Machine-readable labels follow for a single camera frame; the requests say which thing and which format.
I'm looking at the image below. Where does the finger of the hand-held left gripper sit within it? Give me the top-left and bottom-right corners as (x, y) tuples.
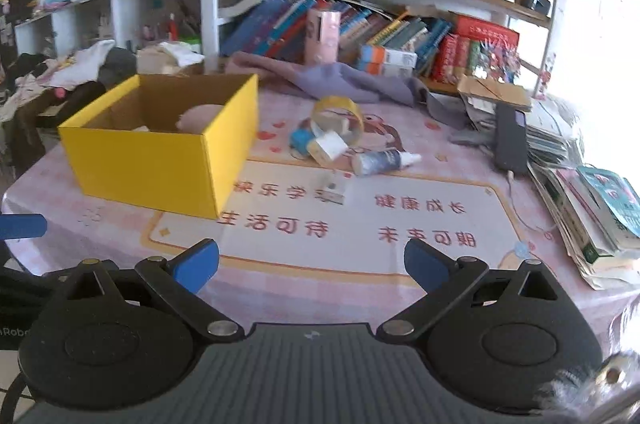
(0, 213), (48, 241)

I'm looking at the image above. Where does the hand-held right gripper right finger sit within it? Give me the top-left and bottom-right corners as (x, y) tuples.
(375, 238), (576, 345)

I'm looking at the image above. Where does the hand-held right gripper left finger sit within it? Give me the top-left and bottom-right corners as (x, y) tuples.
(42, 238), (243, 342)

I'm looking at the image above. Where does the yellow cardboard box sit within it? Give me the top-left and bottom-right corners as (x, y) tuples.
(57, 73), (260, 220)

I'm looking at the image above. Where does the white eraser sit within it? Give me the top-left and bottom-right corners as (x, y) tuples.
(306, 130), (349, 166)

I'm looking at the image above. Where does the small blue packet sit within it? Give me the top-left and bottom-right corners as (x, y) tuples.
(291, 129), (316, 154)

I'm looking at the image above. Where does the clear tape roll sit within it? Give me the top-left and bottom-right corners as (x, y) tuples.
(311, 97), (366, 147)

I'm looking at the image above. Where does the pink printed table mat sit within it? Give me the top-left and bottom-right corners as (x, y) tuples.
(0, 77), (636, 345)

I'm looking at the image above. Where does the white dropper bottle blue label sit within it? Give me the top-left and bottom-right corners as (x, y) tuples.
(351, 149), (423, 177)

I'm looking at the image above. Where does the pink plush toy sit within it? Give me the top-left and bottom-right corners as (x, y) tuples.
(176, 103), (228, 134)

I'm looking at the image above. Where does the black smartphone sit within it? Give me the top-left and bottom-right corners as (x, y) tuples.
(494, 103), (530, 175)

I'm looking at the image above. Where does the stack of books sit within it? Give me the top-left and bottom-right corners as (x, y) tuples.
(527, 164), (640, 290)

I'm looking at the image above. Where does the pile of clothes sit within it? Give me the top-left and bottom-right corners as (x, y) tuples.
(0, 39), (138, 125)

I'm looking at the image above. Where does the pile of papers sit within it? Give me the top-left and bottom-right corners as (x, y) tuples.
(465, 97), (586, 165)

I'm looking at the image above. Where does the brown cardboard piece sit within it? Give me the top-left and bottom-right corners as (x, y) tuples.
(457, 74), (533, 112)

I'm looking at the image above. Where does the teal booklet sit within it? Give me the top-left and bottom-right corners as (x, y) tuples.
(575, 164), (640, 237)

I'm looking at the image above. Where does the lilac fleece cloth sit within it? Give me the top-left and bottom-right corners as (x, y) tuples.
(225, 51), (468, 130)

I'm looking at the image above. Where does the orange white blue carton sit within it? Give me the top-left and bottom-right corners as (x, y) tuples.
(361, 44), (418, 68)
(356, 59), (413, 78)

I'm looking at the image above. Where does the white low shelf unit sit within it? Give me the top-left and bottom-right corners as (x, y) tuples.
(15, 0), (201, 55)

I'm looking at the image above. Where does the beige cardboard box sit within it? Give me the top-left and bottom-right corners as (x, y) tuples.
(136, 48), (206, 76)

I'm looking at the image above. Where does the white crumpled cloth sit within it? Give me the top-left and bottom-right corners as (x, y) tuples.
(157, 41), (203, 68)

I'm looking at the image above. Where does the red boxed book set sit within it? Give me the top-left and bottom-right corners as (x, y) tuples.
(432, 15), (521, 85)

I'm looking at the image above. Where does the row of colourful books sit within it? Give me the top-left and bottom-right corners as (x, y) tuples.
(220, 0), (453, 75)

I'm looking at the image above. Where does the pink tall box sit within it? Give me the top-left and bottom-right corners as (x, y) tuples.
(305, 8), (342, 65)

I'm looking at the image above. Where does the white wooden bookshelf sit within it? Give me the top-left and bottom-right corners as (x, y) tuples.
(200, 0), (571, 100)

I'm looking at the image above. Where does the white curved bookend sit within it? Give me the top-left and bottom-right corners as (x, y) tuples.
(220, 0), (278, 22)

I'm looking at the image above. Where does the black cable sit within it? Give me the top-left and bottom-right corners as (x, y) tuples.
(0, 371), (33, 424)

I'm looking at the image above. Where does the white charging cable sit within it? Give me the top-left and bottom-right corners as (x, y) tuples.
(506, 171), (556, 236)

